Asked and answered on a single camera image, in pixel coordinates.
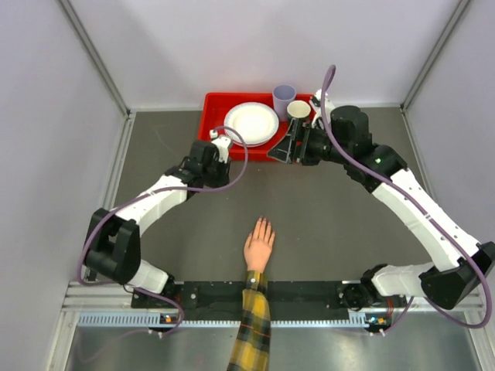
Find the dark green mug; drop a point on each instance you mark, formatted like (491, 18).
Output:
(298, 110)

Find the yellow plaid sleeve forearm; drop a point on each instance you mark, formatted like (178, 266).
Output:
(251, 349)

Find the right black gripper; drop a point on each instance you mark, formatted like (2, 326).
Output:
(281, 151)

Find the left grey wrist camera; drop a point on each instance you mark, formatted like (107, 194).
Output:
(223, 144)

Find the lower white plate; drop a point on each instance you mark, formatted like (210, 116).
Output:
(254, 140)

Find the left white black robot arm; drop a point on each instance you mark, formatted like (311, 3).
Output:
(113, 244)

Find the mannequin hand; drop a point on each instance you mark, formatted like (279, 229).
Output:
(259, 246)

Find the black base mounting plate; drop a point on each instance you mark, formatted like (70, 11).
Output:
(284, 300)

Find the aluminium frame rail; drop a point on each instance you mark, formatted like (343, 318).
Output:
(113, 297)

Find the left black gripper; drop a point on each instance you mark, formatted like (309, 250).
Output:
(223, 178)

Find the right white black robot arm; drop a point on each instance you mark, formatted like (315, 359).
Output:
(458, 260)

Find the upper white plate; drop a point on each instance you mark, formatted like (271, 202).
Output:
(251, 118)

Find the red plastic tray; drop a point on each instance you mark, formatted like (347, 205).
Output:
(215, 107)

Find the white plate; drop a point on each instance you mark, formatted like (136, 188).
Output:
(251, 118)
(254, 140)

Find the lavender plastic cup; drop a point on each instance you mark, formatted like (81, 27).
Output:
(282, 96)

